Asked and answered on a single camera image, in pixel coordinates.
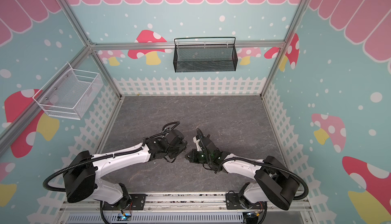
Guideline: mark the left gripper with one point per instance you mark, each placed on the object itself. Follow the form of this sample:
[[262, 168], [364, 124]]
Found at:
[[183, 148]]

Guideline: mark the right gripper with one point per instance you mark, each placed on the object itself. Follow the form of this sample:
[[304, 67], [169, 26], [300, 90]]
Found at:
[[195, 155]]

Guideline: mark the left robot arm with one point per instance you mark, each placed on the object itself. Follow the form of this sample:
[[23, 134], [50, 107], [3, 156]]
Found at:
[[84, 180]]

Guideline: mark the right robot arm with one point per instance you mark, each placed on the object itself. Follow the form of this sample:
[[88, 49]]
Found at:
[[273, 182]]

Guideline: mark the aluminium front rail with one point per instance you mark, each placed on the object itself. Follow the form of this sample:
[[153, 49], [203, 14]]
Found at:
[[207, 201]]

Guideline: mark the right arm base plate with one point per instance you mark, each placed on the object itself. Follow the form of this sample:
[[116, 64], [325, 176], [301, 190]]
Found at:
[[234, 201]]

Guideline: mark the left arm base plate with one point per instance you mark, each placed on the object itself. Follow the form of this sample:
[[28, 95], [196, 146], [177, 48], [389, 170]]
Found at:
[[133, 202]]

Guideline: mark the black mesh wall basket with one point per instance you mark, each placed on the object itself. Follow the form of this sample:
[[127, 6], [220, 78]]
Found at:
[[207, 54]]

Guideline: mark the white mesh wall basket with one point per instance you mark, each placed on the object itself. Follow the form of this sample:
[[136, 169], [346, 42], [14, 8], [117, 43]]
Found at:
[[70, 95]]

